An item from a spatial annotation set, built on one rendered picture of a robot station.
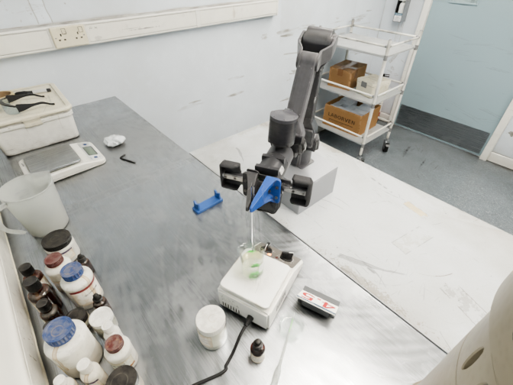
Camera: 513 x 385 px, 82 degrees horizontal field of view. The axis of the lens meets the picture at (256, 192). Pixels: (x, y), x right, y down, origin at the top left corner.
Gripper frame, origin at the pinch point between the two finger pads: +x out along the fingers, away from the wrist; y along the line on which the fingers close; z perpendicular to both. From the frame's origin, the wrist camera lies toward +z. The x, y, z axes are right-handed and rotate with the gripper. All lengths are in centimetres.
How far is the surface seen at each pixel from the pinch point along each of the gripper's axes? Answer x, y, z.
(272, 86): -197, 58, 51
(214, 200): -25.2, 23.5, 27.6
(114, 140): -43, 78, 25
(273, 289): 4.2, -5.7, 20.2
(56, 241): 9, 51, 22
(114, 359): 26.7, 17.7, 22.6
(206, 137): -137, 91, 74
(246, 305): 8.6, -1.1, 22.5
